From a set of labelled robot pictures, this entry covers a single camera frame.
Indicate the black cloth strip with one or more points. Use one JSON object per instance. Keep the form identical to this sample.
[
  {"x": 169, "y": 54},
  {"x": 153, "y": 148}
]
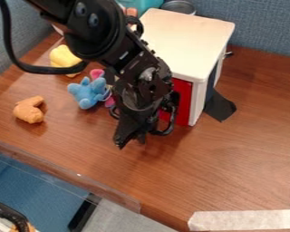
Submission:
[{"x": 220, "y": 107}]

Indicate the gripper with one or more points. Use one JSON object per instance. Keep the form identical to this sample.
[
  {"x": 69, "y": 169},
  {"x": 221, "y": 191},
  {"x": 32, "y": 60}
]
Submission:
[{"x": 145, "y": 86}]

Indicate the blue plush toy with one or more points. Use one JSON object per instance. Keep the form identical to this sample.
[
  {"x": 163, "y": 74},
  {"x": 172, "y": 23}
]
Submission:
[{"x": 87, "y": 92}]

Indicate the white cabinet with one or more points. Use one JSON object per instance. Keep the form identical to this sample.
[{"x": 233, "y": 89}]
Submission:
[{"x": 187, "y": 42}]

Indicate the teal container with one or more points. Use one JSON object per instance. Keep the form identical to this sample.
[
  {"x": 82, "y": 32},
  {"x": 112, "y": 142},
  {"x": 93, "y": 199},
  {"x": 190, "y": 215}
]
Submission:
[{"x": 141, "y": 5}]

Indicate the orange toy chicken piece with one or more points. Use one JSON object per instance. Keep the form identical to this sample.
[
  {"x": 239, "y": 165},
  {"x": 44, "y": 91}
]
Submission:
[{"x": 28, "y": 111}]

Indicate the silver pot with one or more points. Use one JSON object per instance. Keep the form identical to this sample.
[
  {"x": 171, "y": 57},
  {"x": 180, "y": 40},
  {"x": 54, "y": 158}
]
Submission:
[{"x": 179, "y": 6}]

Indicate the yellow plush toy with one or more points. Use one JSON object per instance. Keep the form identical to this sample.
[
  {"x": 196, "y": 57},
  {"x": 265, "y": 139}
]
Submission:
[{"x": 62, "y": 57}]

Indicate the red drawer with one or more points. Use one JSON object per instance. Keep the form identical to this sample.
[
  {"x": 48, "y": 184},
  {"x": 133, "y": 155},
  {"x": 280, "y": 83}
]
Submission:
[{"x": 183, "y": 96}]

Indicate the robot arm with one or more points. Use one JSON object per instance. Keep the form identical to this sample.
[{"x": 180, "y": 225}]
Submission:
[{"x": 95, "y": 33}]

